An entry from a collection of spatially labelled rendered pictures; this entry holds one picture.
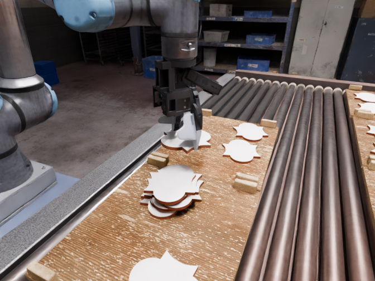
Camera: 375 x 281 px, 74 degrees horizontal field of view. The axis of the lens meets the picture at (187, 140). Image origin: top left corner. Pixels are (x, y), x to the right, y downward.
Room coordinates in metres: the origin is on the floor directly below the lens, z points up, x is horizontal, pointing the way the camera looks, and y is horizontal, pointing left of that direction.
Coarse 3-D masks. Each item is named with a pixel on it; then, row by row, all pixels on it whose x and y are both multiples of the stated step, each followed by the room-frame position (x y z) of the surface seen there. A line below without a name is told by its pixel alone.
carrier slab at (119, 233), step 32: (128, 192) 0.50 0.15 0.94; (224, 192) 0.50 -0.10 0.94; (256, 192) 0.50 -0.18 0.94; (96, 224) 0.39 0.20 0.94; (128, 224) 0.39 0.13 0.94; (160, 224) 0.39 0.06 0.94; (192, 224) 0.39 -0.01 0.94; (224, 224) 0.39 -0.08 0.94; (64, 256) 0.31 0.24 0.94; (96, 256) 0.31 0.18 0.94; (128, 256) 0.31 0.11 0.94; (160, 256) 0.31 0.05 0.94; (192, 256) 0.31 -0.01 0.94; (224, 256) 0.31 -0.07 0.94
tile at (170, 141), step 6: (168, 132) 0.58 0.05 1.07; (174, 132) 0.58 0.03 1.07; (204, 132) 0.60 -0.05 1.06; (162, 138) 0.55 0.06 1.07; (168, 138) 0.55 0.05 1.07; (174, 138) 0.55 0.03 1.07; (204, 138) 0.56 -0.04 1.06; (162, 144) 0.52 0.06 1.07; (168, 144) 0.51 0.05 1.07; (174, 144) 0.52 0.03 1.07; (180, 144) 0.52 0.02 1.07; (186, 144) 0.52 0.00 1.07; (192, 144) 0.52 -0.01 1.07; (204, 144) 0.52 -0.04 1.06; (210, 144) 0.53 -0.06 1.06; (174, 150) 0.50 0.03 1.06; (186, 150) 0.49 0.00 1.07; (192, 150) 0.51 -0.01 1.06
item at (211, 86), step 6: (192, 72) 0.54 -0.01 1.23; (198, 72) 0.55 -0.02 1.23; (186, 78) 0.54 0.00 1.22; (192, 78) 0.54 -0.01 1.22; (198, 78) 0.55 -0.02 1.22; (204, 78) 0.56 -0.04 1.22; (198, 84) 0.55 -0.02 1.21; (204, 84) 0.56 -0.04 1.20; (210, 84) 0.57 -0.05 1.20; (216, 84) 0.58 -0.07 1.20; (204, 90) 0.59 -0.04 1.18; (210, 90) 0.57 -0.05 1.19; (216, 90) 0.58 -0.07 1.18
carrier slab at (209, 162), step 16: (208, 128) 0.87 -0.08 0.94; (224, 128) 0.87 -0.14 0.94; (272, 128) 0.87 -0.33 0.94; (256, 144) 0.74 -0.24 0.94; (272, 144) 0.74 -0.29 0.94; (176, 160) 0.65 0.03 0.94; (192, 160) 0.65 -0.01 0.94; (208, 160) 0.65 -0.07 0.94; (224, 160) 0.65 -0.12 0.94; (256, 160) 0.65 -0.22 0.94; (208, 176) 0.57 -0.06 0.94; (224, 176) 0.57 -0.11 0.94; (256, 176) 0.57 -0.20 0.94
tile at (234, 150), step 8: (224, 144) 0.73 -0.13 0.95; (232, 144) 0.73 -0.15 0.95; (240, 144) 0.73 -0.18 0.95; (248, 144) 0.73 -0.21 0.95; (232, 152) 0.68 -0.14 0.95; (240, 152) 0.68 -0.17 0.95; (248, 152) 0.68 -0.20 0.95; (256, 152) 0.68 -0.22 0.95; (232, 160) 0.65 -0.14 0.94; (240, 160) 0.63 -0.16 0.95; (248, 160) 0.63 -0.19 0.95
